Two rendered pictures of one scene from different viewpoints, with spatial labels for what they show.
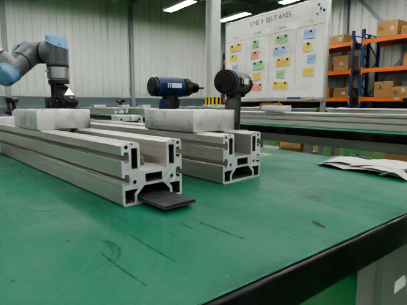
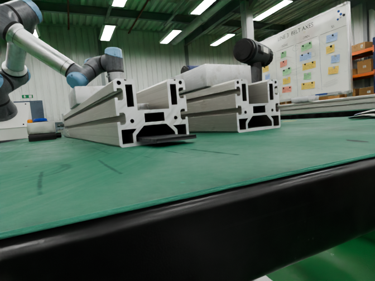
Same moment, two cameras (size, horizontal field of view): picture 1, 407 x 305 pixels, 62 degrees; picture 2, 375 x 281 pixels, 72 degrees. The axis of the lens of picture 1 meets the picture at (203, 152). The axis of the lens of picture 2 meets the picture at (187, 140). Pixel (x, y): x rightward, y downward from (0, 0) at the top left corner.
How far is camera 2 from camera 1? 0.19 m
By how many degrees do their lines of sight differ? 14
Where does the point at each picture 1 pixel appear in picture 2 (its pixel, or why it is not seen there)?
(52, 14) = (133, 59)
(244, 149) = (261, 98)
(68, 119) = not seen: hidden behind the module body
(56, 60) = (113, 66)
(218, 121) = (233, 76)
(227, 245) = (210, 160)
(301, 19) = (323, 27)
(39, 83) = not seen: hidden behind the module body
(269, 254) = (270, 163)
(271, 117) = (301, 107)
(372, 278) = not seen: outside the picture
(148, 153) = (155, 100)
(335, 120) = (364, 101)
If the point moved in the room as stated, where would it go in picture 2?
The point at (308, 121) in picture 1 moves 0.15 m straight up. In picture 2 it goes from (336, 106) to (335, 83)
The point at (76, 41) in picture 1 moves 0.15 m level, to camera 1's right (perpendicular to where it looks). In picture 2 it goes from (149, 76) to (152, 75)
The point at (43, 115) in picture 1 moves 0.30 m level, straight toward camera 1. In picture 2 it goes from (81, 91) to (31, 58)
